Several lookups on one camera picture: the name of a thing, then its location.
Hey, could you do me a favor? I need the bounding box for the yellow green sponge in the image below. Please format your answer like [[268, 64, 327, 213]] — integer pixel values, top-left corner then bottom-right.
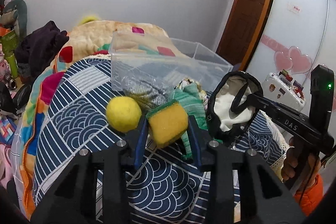
[[146, 100, 189, 148]]

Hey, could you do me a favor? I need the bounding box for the green knitted cloth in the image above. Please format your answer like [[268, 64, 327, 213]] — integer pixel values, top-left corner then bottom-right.
[[171, 83, 207, 162]]

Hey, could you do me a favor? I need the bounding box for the silver mesh bag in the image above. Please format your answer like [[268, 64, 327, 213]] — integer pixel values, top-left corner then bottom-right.
[[122, 76, 174, 112]]

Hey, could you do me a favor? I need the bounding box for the floral fabric scrunchie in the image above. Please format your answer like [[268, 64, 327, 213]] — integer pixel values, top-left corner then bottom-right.
[[175, 77, 207, 103]]

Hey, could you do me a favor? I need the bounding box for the orange right sleeve forearm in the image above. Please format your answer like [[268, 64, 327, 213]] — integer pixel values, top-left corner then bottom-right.
[[294, 173, 323, 216]]

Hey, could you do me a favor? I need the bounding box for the right hand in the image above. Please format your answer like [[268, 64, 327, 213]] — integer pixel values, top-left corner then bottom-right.
[[281, 136, 321, 191]]

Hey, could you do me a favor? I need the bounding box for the white stickered suitcase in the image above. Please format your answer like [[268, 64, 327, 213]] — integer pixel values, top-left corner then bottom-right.
[[261, 71, 306, 111]]

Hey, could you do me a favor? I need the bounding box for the blue white patterned cloth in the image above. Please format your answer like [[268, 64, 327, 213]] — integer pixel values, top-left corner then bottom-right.
[[32, 54, 289, 224]]

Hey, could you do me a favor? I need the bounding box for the white sliding wardrobe door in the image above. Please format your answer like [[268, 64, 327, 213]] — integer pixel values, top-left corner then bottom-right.
[[247, 0, 335, 113]]

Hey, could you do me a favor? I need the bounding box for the brown wooden door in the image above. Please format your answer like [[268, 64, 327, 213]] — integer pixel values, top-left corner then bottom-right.
[[217, 0, 271, 70]]

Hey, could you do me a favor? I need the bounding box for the dark purple garment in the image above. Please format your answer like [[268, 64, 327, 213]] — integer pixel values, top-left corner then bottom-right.
[[14, 20, 69, 83]]

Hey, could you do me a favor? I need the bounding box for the clear plastic storage bin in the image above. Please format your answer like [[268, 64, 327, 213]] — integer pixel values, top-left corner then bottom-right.
[[109, 31, 233, 92]]

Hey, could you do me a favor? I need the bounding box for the yellow fuzzy plush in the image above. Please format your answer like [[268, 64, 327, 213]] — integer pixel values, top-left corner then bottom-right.
[[78, 15, 101, 26]]

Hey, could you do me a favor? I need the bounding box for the grey plush dinosaur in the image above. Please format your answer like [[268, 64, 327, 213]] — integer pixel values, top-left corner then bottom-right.
[[1, 0, 27, 42]]

